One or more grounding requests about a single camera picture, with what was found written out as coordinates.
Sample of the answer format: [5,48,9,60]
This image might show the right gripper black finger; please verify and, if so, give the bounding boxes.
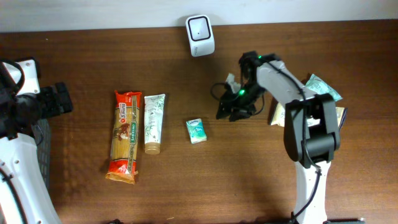
[229,110,252,122]
[216,105,231,119]

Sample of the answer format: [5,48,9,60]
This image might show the teal Kleenex tissue pack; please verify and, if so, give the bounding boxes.
[186,118,207,144]

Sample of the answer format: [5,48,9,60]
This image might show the cream snack bag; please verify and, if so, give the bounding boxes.
[269,103,348,129]

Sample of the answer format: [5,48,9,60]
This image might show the white cosmetic tube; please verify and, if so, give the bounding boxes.
[144,94,165,155]

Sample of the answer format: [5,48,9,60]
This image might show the orange spaghetti packet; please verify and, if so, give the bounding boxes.
[105,91,142,184]

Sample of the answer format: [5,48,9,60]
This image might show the teal crinkled snack packet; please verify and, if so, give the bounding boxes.
[305,74,343,101]

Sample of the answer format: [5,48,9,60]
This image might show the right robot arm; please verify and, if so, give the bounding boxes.
[216,51,341,223]

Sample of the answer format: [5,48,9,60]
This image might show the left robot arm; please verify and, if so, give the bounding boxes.
[1,57,73,223]

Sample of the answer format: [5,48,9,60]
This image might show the white barcode scanner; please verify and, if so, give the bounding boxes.
[185,15,215,57]

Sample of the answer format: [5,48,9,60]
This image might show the grey plastic mesh basket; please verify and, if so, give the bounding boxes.
[32,119,52,189]

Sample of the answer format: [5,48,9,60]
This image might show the left black camera cable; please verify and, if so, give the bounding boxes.
[0,58,29,224]

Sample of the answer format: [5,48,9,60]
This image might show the black camera cable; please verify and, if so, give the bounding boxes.
[0,58,29,224]
[210,60,323,223]

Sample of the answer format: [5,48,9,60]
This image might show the right black camera cable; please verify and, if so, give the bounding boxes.
[210,60,323,223]

